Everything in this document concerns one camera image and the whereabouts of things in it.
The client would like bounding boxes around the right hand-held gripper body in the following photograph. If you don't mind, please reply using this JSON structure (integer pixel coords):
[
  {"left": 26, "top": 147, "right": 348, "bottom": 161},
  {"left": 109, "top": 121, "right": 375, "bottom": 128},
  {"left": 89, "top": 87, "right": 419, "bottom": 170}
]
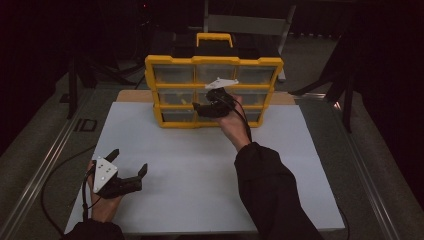
[{"left": 199, "top": 77, "right": 240, "bottom": 119}]

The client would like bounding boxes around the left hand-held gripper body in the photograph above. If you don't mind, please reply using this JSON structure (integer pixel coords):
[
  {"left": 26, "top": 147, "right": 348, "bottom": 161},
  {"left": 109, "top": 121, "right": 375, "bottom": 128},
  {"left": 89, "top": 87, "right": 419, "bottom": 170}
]
[{"left": 92, "top": 156, "right": 143, "bottom": 200}]

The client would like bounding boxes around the clear plastic drawer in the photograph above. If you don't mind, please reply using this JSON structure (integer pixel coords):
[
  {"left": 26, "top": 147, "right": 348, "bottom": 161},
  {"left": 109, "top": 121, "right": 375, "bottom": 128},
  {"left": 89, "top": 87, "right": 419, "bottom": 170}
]
[{"left": 161, "top": 108, "right": 196, "bottom": 123}]

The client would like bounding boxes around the yellow drawer organizer cabinet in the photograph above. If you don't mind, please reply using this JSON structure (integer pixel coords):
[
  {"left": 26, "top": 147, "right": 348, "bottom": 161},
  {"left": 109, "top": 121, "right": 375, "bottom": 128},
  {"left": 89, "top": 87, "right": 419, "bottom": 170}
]
[{"left": 144, "top": 32, "right": 285, "bottom": 130}]

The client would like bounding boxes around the person's right hand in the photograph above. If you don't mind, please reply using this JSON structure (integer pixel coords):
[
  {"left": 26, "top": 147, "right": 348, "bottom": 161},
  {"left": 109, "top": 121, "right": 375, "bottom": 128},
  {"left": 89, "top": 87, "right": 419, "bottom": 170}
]
[{"left": 216, "top": 94, "right": 253, "bottom": 153}]

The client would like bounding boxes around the person's left hand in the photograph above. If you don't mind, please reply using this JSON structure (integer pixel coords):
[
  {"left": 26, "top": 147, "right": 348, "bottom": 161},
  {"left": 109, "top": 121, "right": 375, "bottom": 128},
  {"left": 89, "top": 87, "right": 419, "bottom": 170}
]
[{"left": 85, "top": 160, "right": 125, "bottom": 224}]

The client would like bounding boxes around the black metal stand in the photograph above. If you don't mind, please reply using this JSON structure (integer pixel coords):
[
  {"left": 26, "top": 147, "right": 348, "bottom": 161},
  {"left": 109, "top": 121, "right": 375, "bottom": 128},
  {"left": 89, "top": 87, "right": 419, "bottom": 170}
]
[
  {"left": 289, "top": 33, "right": 355, "bottom": 134},
  {"left": 59, "top": 54, "right": 81, "bottom": 120}
]

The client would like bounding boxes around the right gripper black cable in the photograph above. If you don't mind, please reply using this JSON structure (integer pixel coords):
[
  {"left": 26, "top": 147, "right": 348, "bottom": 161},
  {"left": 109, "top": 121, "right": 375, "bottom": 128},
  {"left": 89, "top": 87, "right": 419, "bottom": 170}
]
[{"left": 213, "top": 89, "right": 254, "bottom": 144}]

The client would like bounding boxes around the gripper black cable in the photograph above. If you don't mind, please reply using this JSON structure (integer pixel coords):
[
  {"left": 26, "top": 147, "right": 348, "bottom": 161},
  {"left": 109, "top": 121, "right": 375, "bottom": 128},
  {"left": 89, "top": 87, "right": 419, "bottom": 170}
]
[
  {"left": 213, "top": 89, "right": 254, "bottom": 144},
  {"left": 40, "top": 144, "right": 101, "bottom": 236}
]

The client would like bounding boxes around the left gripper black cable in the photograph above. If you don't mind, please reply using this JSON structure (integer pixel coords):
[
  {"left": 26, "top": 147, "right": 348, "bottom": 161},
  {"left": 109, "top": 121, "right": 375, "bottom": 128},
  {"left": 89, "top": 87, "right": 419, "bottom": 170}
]
[{"left": 40, "top": 144, "right": 101, "bottom": 236}]

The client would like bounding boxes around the aluminium floor rail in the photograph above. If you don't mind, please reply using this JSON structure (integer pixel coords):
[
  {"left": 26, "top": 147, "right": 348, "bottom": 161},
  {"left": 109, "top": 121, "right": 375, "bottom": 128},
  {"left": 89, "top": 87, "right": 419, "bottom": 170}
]
[
  {"left": 0, "top": 89, "right": 96, "bottom": 240},
  {"left": 328, "top": 96, "right": 403, "bottom": 240}
]

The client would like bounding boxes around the grey metal frame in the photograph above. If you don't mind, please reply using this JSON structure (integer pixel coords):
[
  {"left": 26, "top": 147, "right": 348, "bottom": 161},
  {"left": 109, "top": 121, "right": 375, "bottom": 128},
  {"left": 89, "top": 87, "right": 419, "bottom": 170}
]
[{"left": 202, "top": 0, "right": 297, "bottom": 83}]

